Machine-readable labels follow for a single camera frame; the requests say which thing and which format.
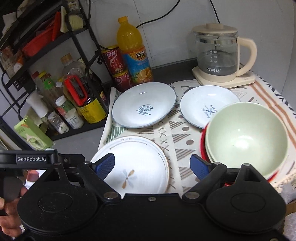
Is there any glass kettle cream handle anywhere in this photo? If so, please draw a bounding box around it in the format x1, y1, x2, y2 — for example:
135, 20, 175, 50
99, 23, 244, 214
193, 24, 257, 76

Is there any orange juice bottle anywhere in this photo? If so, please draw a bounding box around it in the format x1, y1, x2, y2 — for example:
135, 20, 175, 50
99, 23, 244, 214
116, 16, 154, 85

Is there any small blue printed plate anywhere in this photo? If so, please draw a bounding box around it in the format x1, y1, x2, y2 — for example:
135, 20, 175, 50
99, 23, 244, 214
180, 85, 240, 129

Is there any white plate flower print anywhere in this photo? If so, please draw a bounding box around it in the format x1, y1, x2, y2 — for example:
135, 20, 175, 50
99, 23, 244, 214
91, 136, 170, 197

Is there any person's left hand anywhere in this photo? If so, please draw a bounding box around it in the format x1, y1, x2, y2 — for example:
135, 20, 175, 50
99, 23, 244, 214
0, 170, 40, 238

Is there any oil bottle yellow label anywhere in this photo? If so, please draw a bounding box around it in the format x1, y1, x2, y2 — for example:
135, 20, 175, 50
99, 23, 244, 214
60, 53, 110, 124

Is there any blue Sweet Bakery plate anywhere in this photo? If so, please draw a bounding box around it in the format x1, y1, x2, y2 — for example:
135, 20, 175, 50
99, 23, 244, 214
111, 82, 177, 128

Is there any black wire rack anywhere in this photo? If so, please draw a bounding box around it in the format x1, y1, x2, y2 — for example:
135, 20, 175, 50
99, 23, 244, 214
1, 1, 107, 150

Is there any pale green bowl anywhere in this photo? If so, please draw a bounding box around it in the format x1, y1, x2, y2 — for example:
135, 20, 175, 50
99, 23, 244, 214
205, 102, 289, 179

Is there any red drink can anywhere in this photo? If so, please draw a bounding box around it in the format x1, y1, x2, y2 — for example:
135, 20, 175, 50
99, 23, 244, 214
113, 69, 133, 92
102, 45, 125, 75

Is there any small clear spice jar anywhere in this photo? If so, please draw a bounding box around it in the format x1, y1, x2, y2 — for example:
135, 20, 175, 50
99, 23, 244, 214
48, 111, 70, 134

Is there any patterned table cloth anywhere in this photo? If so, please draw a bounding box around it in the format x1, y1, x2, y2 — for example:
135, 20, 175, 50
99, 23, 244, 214
92, 78, 295, 195

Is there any cream kettle base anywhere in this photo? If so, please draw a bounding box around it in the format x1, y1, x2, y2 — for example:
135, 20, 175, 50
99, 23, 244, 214
192, 66, 255, 89

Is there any green box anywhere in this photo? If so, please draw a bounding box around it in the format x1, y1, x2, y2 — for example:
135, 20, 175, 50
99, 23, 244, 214
14, 115, 53, 151

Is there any black power cable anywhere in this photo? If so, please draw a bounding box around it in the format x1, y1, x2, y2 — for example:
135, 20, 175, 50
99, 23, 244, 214
209, 0, 221, 24
135, 0, 181, 29

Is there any white cap seasoning jar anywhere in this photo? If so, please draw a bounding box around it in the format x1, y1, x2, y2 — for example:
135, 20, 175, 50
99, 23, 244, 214
55, 95, 84, 130

